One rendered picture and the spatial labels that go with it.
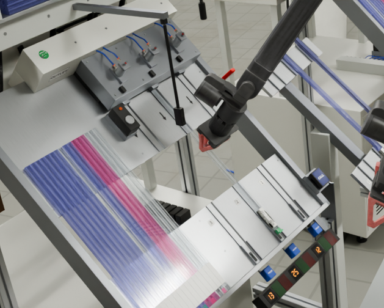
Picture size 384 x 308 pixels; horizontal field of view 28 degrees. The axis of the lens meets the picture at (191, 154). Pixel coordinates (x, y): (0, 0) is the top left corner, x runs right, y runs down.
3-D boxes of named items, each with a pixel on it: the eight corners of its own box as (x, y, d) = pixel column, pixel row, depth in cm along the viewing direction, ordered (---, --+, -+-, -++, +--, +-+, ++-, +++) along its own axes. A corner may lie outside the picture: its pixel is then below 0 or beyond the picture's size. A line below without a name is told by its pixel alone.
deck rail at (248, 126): (318, 213, 212) (330, 203, 207) (314, 217, 210) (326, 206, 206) (154, 27, 221) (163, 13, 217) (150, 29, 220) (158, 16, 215)
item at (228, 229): (316, 209, 209) (323, 204, 206) (158, 352, 166) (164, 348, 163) (270, 157, 211) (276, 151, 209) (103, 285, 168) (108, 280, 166)
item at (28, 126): (224, 113, 215) (233, 104, 212) (49, 228, 173) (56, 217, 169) (150, 29, 220) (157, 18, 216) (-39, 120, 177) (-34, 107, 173)
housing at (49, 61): (157, 41, 220) (177, 10, 210) (27, 107, 188) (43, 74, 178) (140, 21, 221) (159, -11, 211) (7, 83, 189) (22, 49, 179)
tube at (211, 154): (280, 232, 195) (282, 230, 194) (277, 234, 194) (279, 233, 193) (153, 87, 202) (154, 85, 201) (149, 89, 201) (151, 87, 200)
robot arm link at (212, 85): (257, 87, 178) (261, 79, 186) (217, 58, 178) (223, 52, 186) (228, 126, 182) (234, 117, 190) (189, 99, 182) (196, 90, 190)
